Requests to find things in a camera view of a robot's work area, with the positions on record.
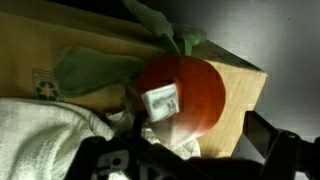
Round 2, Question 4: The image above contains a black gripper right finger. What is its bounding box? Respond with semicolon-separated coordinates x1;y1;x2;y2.
243;111;320;180

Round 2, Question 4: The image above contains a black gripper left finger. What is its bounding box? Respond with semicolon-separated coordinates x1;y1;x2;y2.
64;109;201;180

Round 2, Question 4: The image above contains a white cloth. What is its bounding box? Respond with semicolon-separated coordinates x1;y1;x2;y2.
0;97;202;180

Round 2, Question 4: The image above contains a large cardboard box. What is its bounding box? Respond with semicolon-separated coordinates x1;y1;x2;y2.
0;0;267;157

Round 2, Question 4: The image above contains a red apple toy with leaves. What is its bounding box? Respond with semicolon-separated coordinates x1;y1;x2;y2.
54;0;226;137

